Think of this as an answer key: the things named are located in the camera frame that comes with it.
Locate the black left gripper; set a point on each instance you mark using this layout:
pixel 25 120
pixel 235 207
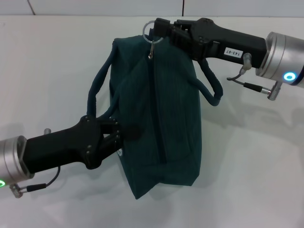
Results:
pixel 71 147

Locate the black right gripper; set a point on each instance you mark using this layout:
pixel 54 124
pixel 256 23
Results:
pixel 225 42

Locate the dark teal insulated lunch bag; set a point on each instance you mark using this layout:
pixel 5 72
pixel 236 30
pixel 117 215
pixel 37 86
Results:
pixel 166 118

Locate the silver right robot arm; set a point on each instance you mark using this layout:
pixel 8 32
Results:
pixel 285 54

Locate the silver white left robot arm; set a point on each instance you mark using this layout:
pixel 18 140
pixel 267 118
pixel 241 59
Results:
pixel 12 156

